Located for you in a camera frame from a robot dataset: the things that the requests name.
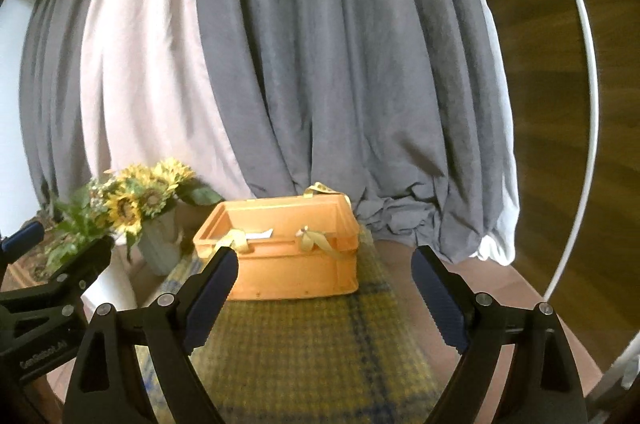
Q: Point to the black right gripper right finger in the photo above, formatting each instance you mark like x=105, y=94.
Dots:
x=543, y=384

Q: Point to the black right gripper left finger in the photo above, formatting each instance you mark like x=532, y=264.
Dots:
x=107, y=383

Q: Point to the green leafy potted plant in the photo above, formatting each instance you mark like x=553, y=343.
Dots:
x=79, y=221

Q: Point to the artificial sunflower bouquet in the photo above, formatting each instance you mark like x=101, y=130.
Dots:
x=124, y=202

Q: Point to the grey-green ribbed vase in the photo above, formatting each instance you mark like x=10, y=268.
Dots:
x=159, y=243

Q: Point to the yellow checkered woven mat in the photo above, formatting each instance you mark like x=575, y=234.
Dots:
x=339, y=359

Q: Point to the orange plastic storage basket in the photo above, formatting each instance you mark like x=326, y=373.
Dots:
x=312, y=252

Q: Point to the white sheer curtain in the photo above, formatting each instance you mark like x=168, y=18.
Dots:
x=145, y=94

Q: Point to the grey curtain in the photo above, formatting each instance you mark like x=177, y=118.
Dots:
x=402, y=105

